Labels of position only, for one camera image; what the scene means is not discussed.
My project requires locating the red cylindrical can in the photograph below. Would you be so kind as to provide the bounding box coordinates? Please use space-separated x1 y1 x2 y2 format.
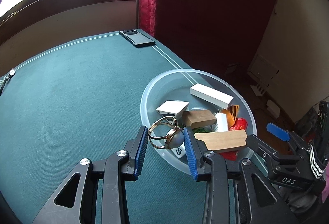
219 117 249 162

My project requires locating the light wooden long block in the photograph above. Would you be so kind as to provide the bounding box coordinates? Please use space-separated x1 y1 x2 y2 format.
194 130 247 153

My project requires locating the white mahjong tile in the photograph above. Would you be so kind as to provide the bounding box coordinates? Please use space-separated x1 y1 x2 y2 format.
171 143 186 159

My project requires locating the white usb wall charger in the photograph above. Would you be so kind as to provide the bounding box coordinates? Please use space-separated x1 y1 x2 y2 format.
213 112 229 132

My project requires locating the orange triangular wedge block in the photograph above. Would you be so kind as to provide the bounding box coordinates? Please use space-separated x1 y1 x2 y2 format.
220 105 239 128

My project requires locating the green tin keychain box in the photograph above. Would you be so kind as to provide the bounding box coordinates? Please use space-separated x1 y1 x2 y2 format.
192 126 213 133

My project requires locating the pearl gold ring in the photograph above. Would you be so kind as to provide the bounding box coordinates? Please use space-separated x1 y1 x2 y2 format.
148 115 186 150

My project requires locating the brown wooden block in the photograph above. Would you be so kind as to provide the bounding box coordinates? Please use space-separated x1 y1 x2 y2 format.
182 110 217 129

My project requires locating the white painted wooden block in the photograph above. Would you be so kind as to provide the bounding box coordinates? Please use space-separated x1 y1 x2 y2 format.
190 83 234 109

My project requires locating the zebra striped triangular block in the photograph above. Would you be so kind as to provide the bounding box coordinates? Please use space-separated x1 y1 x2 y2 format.
156 101 190 121

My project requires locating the clear plastic bowl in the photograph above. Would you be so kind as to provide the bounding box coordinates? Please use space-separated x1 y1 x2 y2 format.
139 68 258 176

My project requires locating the gloved right hand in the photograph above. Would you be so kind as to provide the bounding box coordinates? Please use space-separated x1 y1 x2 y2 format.
276 186 328 215

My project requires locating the black smartphone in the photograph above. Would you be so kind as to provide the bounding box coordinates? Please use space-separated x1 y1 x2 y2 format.
119 29 156 48

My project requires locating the red curtain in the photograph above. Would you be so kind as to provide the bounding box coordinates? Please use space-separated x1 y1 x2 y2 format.
138 0 277 77

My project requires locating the white wall panel box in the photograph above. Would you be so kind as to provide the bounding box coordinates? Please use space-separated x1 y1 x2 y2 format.
247 54 279 88

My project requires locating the wristwatch with black strap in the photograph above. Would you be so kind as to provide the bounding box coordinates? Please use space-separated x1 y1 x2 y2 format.
0 68 16 95

